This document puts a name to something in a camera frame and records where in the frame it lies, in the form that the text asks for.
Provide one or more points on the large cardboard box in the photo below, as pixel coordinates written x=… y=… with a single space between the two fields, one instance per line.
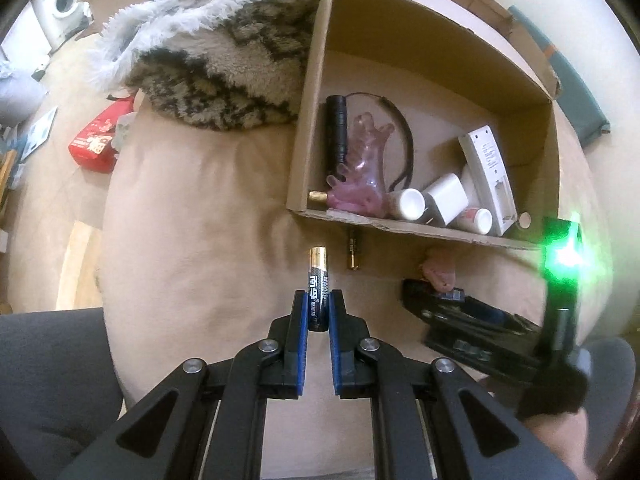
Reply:
x=440 y=85

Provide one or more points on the shaggy patterned rug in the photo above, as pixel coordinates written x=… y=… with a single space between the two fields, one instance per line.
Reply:
x=220 y=70

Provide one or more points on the white washing machine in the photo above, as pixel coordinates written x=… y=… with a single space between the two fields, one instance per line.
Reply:
x=62 y=5

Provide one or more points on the person's leg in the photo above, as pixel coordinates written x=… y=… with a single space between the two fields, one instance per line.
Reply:
x=50 y=385
x=607 y=390

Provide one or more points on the white plastic bottle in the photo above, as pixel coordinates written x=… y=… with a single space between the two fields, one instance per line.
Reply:
x=407 y=204

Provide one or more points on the small pink rubber object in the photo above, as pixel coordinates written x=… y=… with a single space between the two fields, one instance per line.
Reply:
x=441 y=267

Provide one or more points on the wooden board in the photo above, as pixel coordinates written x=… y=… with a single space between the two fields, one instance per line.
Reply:
x=77 y=265

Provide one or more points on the white remote device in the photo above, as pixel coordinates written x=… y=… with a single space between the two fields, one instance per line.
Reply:
x=492 y=175

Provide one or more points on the person's left leg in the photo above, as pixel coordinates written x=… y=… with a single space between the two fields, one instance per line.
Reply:
x=50 y=385

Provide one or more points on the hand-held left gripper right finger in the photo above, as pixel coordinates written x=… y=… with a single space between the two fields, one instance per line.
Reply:
x=336 y=345

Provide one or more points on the small white red-label bottle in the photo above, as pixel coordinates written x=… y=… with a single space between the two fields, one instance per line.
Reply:
x=475 y=220

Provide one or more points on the black flashlight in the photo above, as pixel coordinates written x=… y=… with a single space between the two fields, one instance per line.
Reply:
x=337 y=130

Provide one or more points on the white plastic bag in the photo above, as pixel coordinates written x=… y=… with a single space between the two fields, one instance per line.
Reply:
x=20 y=95

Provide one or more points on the white paper sheet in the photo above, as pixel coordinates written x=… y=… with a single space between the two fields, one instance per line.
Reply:
x=40 y=130

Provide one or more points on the person's right leg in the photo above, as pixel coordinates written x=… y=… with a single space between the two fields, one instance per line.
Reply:
x=607 y=390

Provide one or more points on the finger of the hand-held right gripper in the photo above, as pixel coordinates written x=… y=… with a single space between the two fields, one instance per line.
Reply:
x=475 y=355
x=450 y=305

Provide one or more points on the white power adapter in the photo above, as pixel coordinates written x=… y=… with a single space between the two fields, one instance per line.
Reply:
x=446 y=197

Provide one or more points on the person's right forearm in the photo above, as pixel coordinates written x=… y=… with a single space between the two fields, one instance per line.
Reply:
x=560 y=440

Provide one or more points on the pink transparent massage glove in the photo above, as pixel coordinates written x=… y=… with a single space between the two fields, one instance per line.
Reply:
x=365 y=160

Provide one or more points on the red packet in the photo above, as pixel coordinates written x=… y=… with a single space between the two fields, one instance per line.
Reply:
x=97 y=142

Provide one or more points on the small beige round cap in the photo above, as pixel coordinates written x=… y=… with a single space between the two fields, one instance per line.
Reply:
x=524 y=219

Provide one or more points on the black gold battery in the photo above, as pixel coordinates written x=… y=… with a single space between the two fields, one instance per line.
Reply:
x=353 y=252
x=318 y=285

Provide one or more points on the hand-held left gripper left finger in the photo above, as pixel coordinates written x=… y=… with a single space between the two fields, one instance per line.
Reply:
x=299 y=342

